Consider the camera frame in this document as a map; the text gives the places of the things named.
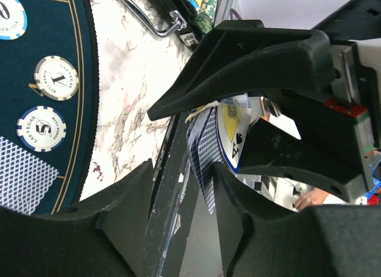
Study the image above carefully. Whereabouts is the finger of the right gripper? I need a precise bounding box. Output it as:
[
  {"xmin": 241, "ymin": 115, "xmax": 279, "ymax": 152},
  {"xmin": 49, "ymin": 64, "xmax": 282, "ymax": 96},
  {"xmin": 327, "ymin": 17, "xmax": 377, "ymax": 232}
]
[{"xmin": 148, "ymin": 20, "xmax": 333, "ymax": 120}]

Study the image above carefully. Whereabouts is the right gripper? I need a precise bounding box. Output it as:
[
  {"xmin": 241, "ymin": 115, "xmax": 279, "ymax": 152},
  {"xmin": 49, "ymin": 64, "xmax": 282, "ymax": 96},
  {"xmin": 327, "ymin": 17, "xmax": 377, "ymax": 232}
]
[{"xmin": 238, "ymin": 0, "xmax": 380, "ymax": 202}]

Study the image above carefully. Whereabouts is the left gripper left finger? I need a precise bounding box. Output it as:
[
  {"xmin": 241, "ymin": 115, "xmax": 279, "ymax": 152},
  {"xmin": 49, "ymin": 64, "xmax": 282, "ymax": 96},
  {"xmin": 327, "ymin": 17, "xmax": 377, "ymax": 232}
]
[{"xmin": 1, "ymin": 160, "xmax": 154, "ymax": 276}]

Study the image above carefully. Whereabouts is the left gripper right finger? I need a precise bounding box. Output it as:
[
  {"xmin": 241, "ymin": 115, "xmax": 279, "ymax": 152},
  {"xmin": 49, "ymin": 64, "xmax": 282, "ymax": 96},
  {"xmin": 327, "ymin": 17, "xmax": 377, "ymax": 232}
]
[{"xmin": 214, "ymin": 162, "xmax": 380, "ymax": 276}]

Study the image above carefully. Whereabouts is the blue playing card box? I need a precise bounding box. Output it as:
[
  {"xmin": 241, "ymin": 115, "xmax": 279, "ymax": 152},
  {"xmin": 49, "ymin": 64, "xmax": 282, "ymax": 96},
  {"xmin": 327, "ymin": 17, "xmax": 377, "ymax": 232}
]
[{"xmin": 184, "ymin": 94, "xmax": 252, "ymax": 175}]

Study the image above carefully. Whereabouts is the face-down cards seat five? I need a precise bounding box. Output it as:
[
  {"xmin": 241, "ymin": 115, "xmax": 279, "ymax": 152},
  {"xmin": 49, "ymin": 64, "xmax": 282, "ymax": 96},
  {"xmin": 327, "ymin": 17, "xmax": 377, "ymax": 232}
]
[{"xmin": 1, "ymin": 136, "xmax": 59, "ymax": 215}]

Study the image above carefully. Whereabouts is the white 5 poker chip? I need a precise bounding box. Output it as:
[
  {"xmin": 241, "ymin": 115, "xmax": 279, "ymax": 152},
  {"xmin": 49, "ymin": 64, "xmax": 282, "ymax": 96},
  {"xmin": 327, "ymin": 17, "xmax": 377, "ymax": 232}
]
[{"xmin": 16, "ymin": 105, "xmax": 67, "ymax": 152}]

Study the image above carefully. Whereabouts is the grey 1 poker chip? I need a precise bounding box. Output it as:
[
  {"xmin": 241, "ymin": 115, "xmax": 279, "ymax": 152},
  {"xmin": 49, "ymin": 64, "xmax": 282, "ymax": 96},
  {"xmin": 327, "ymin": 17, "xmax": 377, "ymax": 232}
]
[{"xmin": 33, "ymin": 55, "xmax": 79, "ymax": 101}]

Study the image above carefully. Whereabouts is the light blue 10 poker chip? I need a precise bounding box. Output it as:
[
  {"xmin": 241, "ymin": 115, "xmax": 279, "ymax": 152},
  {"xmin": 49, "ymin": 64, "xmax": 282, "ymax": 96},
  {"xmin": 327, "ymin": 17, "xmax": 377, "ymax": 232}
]
[{"xmin": 0, "ymin": 0, "xmax": 27, "ymax": 41}]

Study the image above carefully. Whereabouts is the deck of playing cards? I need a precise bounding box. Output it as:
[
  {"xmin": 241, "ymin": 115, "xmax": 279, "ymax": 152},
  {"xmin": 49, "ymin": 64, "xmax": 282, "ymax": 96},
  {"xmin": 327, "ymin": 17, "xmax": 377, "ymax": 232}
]
[{"xmin": 186, "ymin": 107, "xmax": 224, "ymax": 214}]

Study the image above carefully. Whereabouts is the green chip stack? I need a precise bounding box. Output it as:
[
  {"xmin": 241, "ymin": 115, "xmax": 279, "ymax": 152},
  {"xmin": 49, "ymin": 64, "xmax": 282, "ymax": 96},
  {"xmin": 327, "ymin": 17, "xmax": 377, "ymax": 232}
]
[{"xmin": 195, "ymin": 0, "xmax": 218, "ymax": 34}]

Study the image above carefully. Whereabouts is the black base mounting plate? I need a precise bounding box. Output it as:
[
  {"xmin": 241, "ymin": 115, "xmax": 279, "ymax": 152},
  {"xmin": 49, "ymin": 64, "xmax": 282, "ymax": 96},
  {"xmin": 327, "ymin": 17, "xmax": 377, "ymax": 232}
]
[{"xmin": 140, "ymin": 113, "xmax": 223, "ymax": 276}]

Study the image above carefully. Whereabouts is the black poker chip case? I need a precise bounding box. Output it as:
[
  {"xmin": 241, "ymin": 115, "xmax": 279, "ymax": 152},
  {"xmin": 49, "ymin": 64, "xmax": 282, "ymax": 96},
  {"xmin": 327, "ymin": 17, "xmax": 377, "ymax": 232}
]
[{"xmin": 148, "ymin": 0, "xmax": 219, "ymax": 49}]

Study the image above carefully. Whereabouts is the round blue poker mat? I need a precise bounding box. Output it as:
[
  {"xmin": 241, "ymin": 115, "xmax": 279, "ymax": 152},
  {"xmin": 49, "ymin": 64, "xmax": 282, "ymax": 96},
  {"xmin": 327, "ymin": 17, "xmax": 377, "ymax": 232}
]
[{"xmin": 1, "ymin": 0, "xmax": 99, "ymax": 214}]

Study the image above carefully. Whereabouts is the chrome case handle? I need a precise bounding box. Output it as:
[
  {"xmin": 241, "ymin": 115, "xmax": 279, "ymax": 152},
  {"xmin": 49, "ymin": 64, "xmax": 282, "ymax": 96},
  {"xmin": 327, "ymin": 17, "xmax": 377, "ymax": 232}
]
[{"xmin": 114, "ymin": 0, "xmax": 187, "ymax": 38}]

